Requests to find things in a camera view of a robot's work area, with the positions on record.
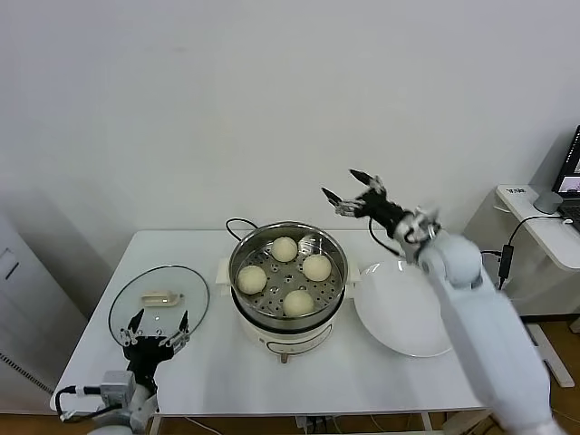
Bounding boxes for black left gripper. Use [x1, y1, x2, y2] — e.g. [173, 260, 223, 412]
[118, 308, 191, 382]

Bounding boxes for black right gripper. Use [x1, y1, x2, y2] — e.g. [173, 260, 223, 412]
[320, 168, 407, 233]

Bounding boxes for round glass pot lid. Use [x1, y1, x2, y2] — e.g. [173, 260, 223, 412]
[107, 266, 211, 354]

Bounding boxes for white steamed baozi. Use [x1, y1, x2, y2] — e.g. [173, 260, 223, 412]
[282, 289, 315, 318]
[271, 236, 299, 264]
[236, 265, 268, 296]
[301, 254, 333, 282]

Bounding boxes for stainless steel steamer basket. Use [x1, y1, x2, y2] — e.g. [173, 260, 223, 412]
[227, 220, 349, 321]

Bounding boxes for white floor cabinet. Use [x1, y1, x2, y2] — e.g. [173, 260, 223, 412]
[0, 212, 90, 416]

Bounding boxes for white round plate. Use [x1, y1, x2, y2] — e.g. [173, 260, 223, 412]
[353, 260, 455, 359]

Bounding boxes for cream electric cooker base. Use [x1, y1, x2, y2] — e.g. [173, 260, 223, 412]
[215, 256, 362, 365]

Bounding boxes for white side desk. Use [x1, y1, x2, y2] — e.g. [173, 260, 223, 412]
[494, 183, 580, 389]

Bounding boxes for black laptop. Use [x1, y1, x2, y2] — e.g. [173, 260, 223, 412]
[551, 124, 580, 218]

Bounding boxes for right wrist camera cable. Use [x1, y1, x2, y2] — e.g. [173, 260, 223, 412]
[367, 216, 405, 259]

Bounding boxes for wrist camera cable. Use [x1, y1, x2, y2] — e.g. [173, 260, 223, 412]
[53, 384, 105, 421]
[367, 216, 405, 259]

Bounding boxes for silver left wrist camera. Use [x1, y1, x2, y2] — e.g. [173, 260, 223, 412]
[99, 370, 138, 405]

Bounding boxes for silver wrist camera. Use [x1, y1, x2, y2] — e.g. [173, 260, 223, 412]
[409, 205, 445, 244]
[99, 370, 138, 405]

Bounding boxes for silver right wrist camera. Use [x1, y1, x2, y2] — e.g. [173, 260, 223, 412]
[409, 205, 445, 244]

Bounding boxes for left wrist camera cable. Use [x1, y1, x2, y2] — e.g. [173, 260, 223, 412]
[53, 384, 105, 421]

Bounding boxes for black cooker power cord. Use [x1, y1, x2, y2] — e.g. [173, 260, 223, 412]
[225, 217, 260, 244]

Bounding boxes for black adapter cable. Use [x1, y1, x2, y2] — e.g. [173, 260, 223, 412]
[478, 215, 575, 291]

